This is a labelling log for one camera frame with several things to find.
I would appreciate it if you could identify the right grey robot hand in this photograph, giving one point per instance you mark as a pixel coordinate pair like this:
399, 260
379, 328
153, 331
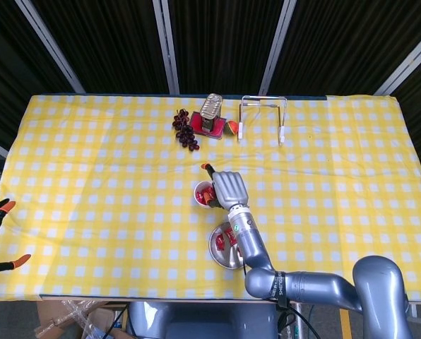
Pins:
230, 189

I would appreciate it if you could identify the round metal plate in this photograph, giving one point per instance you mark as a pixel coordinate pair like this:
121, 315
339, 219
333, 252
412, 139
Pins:
224, 259

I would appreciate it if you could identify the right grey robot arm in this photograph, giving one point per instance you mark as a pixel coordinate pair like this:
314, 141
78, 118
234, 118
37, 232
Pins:
253, 247

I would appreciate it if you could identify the white paper cup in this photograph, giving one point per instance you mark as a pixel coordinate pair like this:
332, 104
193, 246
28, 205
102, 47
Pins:
203, 184

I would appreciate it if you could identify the dark purple grape bunch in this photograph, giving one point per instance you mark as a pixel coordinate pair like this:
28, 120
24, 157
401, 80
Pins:
186, 134

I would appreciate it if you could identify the red rectangular tray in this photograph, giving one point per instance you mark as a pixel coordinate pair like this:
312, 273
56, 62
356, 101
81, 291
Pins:
196, 121

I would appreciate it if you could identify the yellow white checked tablecloth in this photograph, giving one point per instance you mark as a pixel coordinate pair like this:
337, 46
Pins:
90, 176

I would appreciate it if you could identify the brown cardboard box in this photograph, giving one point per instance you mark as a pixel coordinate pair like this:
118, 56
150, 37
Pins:
48, 312

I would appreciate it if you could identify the clear plastic wrap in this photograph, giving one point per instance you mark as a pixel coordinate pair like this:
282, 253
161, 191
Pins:
72, 310

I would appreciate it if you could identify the grey robot torso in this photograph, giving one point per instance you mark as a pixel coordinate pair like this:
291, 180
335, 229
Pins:
214, 321

